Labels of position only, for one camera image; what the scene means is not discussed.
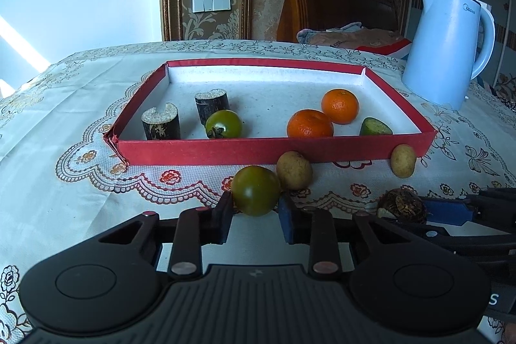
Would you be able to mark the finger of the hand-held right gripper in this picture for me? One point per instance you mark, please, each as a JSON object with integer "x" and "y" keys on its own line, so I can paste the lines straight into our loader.
{"x": 463, "y": 241}
{"x": 445, "y": 211}

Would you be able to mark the orange mandarin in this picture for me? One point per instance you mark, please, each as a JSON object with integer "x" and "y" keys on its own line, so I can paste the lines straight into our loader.
{"x": 309, "y": 124}
{"x": 340, "y": 106}

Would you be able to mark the floral patterned cloth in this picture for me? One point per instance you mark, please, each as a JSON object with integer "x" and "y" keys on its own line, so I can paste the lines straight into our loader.
{"x": 506, "y": 88}

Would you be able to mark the green tomato with stem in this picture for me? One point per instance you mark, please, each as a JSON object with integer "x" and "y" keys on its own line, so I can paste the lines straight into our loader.
{"x": 225, "y": 124}

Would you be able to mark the dark sugarcane piece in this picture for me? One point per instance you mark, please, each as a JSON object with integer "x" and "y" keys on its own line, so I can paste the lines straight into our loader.
{"x": 209, "y": 106}
{"x": 161, "y": 124}

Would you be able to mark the right potato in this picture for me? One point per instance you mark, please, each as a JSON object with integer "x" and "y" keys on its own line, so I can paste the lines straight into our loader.
{"x": 403, "y": 160}

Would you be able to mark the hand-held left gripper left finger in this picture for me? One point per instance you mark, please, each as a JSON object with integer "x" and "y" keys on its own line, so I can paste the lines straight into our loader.
{"x": 225, "y": 220}

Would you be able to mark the red shallow box tray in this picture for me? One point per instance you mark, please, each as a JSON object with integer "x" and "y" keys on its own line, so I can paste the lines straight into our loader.
{"x": 266, "y": 152}

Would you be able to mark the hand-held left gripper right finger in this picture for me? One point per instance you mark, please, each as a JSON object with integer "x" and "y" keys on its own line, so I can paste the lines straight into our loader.
{"x": 287, "y": 222}

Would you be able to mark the green cucumber piece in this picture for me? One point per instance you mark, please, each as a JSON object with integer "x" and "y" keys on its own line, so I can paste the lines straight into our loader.
{"x": 375, "y": 127}

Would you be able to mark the white wall switch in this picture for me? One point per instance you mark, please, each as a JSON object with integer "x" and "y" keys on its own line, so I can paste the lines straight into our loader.
{"x": 211, "y": 0}

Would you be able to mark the pile of bedding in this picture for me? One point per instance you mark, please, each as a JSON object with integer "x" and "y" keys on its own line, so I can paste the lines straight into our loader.
{"x": 354, "y": 37}

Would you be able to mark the light blue electric kettle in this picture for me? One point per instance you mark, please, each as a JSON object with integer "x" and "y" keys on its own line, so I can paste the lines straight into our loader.
{"x": 443, "y": 45}

